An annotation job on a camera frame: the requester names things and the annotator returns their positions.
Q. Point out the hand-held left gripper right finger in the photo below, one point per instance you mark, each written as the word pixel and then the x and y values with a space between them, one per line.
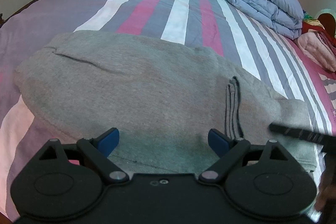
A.
pixel 219 142

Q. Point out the wooden scalloped headboard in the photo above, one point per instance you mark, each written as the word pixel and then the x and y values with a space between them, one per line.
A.
pixel 329 20

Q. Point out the striped pillow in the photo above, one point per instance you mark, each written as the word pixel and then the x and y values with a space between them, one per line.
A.
pixel 329 85

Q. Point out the grey pants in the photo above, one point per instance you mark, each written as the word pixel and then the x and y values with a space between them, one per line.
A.
pixel 144 90

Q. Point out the bed with striped sheet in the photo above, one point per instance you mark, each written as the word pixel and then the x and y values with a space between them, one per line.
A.
pixel 157 3

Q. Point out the folded pink blanket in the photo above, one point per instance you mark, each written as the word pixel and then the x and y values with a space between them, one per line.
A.
pixel 317 50

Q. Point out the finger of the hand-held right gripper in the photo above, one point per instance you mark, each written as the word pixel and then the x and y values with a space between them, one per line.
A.
pixel 299 133

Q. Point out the folded light blue duvet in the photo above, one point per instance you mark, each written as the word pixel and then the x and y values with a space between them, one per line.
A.
pixel 265 3

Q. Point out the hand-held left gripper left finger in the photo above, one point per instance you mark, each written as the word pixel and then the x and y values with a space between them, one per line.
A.
pixel 109 141

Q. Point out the colourful red patterned blanket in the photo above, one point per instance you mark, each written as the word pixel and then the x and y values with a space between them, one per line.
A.
pixel 313 26

